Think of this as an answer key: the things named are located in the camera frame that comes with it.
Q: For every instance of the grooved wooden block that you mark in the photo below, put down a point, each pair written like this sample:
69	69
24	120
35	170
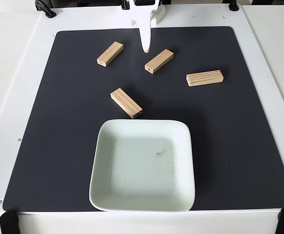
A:
159	61
205	78

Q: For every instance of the striped wooden block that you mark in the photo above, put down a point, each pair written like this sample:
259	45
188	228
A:
110	54
126	103

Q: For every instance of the white square plate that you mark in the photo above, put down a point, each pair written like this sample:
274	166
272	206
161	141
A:
142	165

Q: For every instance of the black table clamp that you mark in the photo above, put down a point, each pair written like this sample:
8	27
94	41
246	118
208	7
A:
125	5
233	5
45	8

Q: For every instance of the black table mat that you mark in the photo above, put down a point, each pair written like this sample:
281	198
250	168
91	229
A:
59	122

